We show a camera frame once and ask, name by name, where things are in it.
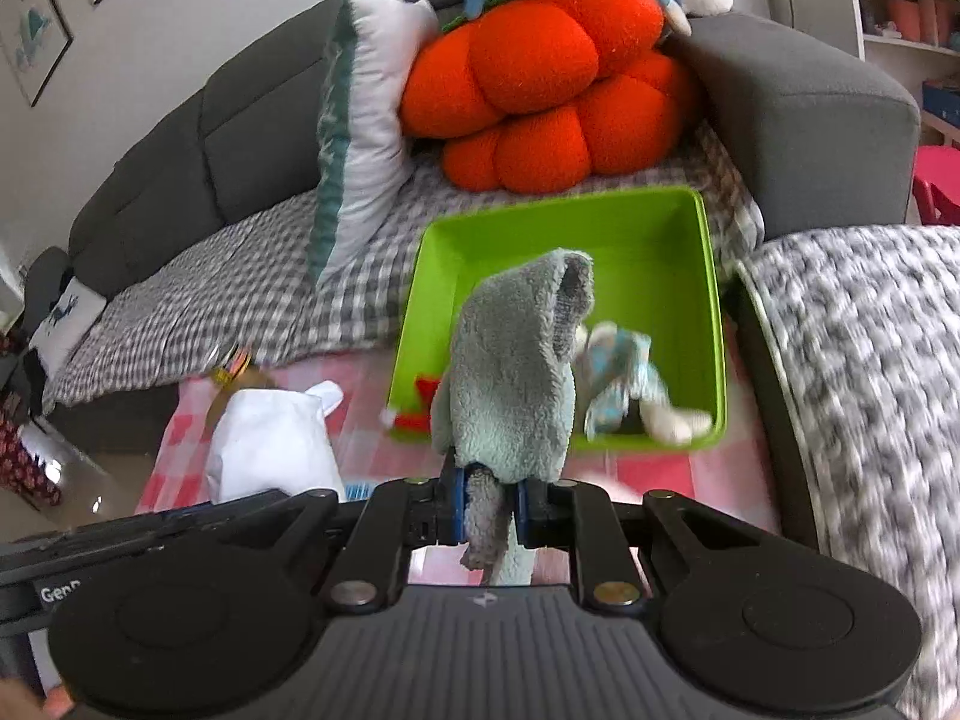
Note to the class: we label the grey checkered sofa blanket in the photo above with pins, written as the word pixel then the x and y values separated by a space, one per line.
pixel 250 284

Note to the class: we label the lime green plastic bin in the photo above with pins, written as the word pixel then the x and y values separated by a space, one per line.
pixel 653 267

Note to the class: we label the orange pumpkin cushion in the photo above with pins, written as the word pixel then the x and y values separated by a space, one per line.
pixel 537 95

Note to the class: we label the white bag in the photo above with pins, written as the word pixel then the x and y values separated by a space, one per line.
pixel 270 439

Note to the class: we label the blue patterned bunny plush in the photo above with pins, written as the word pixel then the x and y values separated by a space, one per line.
pixel 615 378

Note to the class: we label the person's left hand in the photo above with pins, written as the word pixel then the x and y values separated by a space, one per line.
pixel 18 702

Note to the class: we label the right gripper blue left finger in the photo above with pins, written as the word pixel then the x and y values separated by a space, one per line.
pixel 452 499

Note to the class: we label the red plastic chair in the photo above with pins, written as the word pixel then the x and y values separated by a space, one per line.
pixel 936 184

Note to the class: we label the red santa hat plush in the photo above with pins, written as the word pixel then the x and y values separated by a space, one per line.
pixel 417 421

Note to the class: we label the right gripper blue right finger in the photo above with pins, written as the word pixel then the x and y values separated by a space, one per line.
pixel 532 512

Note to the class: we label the white shelf unit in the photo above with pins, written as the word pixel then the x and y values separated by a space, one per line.
pixel 909 39

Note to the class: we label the grey white knitted blanket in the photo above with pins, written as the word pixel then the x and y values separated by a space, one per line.
pixel 861 324

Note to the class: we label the white and teal pillow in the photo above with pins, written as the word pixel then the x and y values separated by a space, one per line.
pixel 363 156

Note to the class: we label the small white embroidered pillow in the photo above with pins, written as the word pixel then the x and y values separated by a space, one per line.
pixel 67 323

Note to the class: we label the gold lid glass jar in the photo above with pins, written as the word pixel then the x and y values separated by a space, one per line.
pixel 233 370

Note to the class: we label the red white checkered tablecloth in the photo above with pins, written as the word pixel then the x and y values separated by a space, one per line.
pixel 732 476

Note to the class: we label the grey-green fluffy cloth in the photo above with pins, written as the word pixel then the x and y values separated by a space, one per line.
pixel 504 408

